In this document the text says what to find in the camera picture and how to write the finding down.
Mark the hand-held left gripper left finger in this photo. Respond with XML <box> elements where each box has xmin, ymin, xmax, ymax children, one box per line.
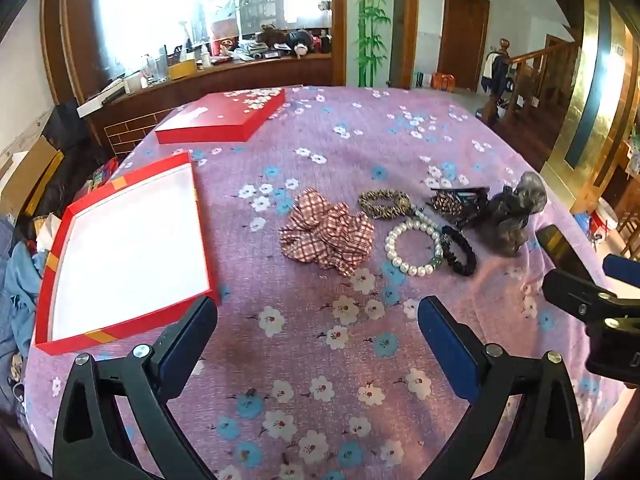
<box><xmin>52</xmin><ymin>295</ymin><xmax>219</xmax><ymax>480</ymax></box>

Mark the green bamboo wall decal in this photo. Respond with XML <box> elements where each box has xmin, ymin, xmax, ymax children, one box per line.
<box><xmin>350</xmin><ymin>0</ymin><xmax>393</xmax><ymax>88</ymax></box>

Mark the brown plush toy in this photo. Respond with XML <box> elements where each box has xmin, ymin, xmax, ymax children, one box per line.
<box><xmin>257</xmin><ymin>25</ymin><xmax>288</xmax><ymax>48</ymax></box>

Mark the large pearl bracelet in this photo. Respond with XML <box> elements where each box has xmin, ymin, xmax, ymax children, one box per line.
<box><xmin>384</xmin><ymin>208</ymin><xmax>446</xmax><ymax>278</ymax></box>

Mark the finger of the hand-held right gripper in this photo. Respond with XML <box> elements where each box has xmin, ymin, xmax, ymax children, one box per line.
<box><xmin>602</xmin><ymin>254</ymin><xmax>640</xmax><ymax>288</ymax></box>
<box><xmin>542</xmin><ymin>269</ymin><xmax>623</xmax><ymax>318</ymax></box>

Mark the blue cloth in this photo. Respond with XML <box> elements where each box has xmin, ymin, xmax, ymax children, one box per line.
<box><xmin>0</xmin><ymin>240</ymin><xmax>61</xmax><ymax>361</ymax></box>

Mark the flat white box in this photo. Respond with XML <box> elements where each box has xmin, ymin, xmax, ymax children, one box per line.
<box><xmin>76</xmin><ymin>77</ymin><xmax>126</xmax><ymax>118</ymax></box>

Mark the red plaid scrunchie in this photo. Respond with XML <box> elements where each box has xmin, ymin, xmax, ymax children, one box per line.
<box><xmin>279</xmin><ymin>187</ymin><xmax>376</xmax><ymax>277</ymax></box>

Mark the wooden staircase railing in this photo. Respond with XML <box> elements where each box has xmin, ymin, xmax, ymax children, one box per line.
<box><xmin>480</xmin><ymin>35</ymin><xmax>586</xmax><ymax>136</ymax></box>

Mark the flat brown cardboard sheet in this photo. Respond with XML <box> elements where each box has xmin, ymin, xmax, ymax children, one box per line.
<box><xmin>0</xmin><ymin>137</ymin><xmax>66</xmax><ymax>216</ymax></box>

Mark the black ribbed hair tie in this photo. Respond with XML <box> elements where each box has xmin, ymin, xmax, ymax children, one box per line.
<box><xmin>440</xmin><ymin>225</ymin><xmax>478</xmax><ymax>277</ymax></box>

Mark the red gift box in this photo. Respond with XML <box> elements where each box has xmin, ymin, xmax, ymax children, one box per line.
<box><xmin>34</xmin><ymin>151</ymin><xmax>222</xmax><ymax>356</ymax></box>

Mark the curved wooden counter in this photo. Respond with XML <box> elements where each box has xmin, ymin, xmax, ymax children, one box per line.
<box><xmin>75</xmin><ymin>52</ymin><xmax>336</xmax><ymax>158</ymax></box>

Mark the red floral box lid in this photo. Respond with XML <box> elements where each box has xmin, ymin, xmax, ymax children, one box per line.
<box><xmin>155</xmin><ymin>87</ymin><xmax>287</xmax><ymax>144</ymax></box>

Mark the red gift bag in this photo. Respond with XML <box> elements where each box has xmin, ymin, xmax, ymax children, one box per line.
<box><xmin>210</xmin><ymin>20</ymin><xmax>241</xmax><ymax>56</ymax></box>

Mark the grey brown fluffy hairpiece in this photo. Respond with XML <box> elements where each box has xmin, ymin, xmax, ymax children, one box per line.
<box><xmin>477</xmin><ymin>171</ymin><xmax>548</xmax><ymax>256</ymax></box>

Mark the brown wooden door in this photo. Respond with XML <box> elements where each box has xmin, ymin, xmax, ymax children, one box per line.
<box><xmin>437</xmin><ymin>0</ymin><xmax>491</xmax><ymax>93</ymax></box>

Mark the leopard print scrunchie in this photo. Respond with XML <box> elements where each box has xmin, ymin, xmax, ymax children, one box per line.
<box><xmin>358</xmin><ymin>189</ymin><xmax>412</xmax><ymax>221</ymax></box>

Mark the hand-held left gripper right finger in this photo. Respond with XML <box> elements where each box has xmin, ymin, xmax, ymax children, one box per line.
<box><xmin>417</xmin><ymin>295</ymin><xmax>586</xmax><ymax>480</ymax></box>

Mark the purple floral tablecloth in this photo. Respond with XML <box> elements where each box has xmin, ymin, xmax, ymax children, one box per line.
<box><xmin>22</xmin><ymin>85</ymin><xmax>626</xmax><ymax>480</ymax></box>

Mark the yellow cardboard box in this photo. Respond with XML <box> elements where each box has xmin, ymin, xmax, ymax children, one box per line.
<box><xmin>167</xmin><ymin>59</ymin><xmax>197</xmax><ymax>81</ymax></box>

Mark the leopard black hair claw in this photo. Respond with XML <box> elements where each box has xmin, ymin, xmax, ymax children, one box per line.
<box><xmin>425</xmin><ymin>186</ymin><xmax>493</xmax><ymax>231</ymax></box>

